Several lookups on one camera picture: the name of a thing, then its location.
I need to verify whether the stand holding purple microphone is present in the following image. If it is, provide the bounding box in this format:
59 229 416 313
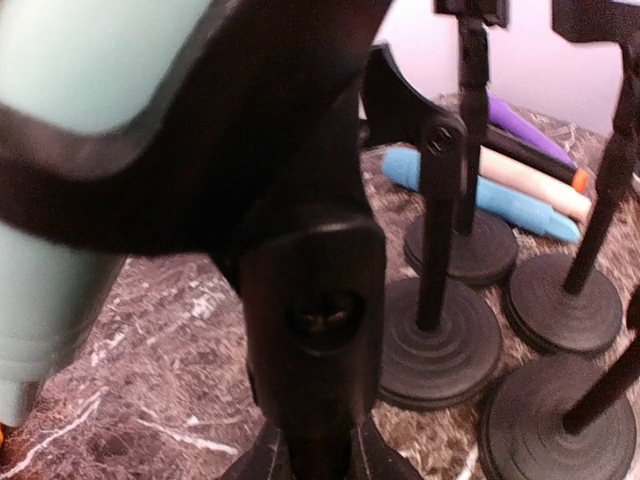
478 339 639 480

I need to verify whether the stand holding blue microphone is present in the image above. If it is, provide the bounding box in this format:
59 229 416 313
434 0 518 287

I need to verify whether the stand holding green microphone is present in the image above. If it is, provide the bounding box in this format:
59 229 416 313
0 0 396 480

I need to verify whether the stand holding cream microphone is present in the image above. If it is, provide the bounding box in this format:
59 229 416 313
362 44 502 411

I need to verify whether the light blue toy microphone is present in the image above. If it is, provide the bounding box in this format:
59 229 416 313
382 147 581 244

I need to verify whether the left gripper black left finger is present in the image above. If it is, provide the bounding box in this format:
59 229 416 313
220 429 294 480

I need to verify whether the cream white toy microphone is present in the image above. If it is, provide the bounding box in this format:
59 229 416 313
479 146 592 223

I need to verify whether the mint green toy microphone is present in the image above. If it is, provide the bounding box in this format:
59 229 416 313
1 1 208 426

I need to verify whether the black microphone stand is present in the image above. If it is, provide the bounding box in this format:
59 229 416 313
503 1 639 357

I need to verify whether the purple toy microphone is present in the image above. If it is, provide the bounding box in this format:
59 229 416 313
488 94 577 168

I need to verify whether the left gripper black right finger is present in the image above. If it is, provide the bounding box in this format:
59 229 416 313
349 419 422 480

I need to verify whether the black microphone orange ring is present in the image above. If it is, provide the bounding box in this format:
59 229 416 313
484 124 590 194

